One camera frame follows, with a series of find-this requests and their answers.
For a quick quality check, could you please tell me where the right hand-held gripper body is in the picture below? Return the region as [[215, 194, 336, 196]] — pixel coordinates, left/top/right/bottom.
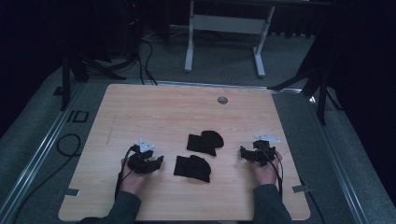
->
[[246, 133, 281, 167]]

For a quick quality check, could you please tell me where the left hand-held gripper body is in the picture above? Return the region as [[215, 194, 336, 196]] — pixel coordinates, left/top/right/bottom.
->
[[127, 138, 161, 175]]

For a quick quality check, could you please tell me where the black sock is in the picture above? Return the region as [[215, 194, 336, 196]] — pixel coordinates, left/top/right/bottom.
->
[[173, 154, 212, 184], [186, 130, 225, 158]]

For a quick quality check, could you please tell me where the person's right hand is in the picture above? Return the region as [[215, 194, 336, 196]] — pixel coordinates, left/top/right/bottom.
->
[[249, 150, 284, 187]]

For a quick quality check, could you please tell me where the person's left hand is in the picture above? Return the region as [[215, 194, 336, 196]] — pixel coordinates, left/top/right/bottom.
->
[[120, 157, 154, 197]]

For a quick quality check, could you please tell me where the black tripod stand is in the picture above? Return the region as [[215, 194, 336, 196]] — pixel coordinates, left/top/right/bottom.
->
[[52, 36, 127, 112], [268, 46, 345, 126]]

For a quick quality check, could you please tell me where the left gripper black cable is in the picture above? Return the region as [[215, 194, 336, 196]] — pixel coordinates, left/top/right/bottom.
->
[[114, 145, 140, 200]]

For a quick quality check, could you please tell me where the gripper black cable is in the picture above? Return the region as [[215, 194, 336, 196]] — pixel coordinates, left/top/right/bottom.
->
[[260, 143, 285, 200], [114, 145, 140, 200]]

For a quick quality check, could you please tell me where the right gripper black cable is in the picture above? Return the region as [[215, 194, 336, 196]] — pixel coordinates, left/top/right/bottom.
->
[[260, 143, 285, 200]]

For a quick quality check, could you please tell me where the metal floor rail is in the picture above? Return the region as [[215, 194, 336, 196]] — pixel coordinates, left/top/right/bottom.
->
[[0, 81, 87, 224], [148, 79, 303, 94], [306, 96, 372, 224]]

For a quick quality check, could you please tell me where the black floor cable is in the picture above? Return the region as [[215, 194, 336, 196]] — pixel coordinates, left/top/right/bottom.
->
[[8, 133, 82, 224]]

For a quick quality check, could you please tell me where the black floor cables bundle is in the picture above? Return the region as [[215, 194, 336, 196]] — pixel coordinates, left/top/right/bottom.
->
[[136, 36, 159, 86]]

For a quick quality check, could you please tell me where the white metal desk frame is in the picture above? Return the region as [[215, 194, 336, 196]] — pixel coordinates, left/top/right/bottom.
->
[[184, 0, 276, 78]]

